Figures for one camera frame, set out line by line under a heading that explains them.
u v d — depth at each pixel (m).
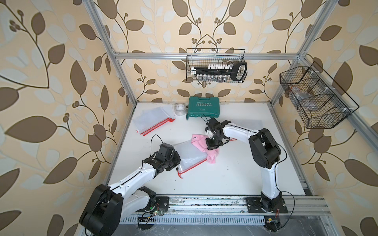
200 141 0.97
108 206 0.40
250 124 1.09
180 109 1.16
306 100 0.70
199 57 0.91
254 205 0.73
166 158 0.68
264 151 0.53
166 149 0.67
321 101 0.73
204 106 1.12
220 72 0.85
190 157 0.91
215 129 0.75
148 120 1.09
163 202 0.75
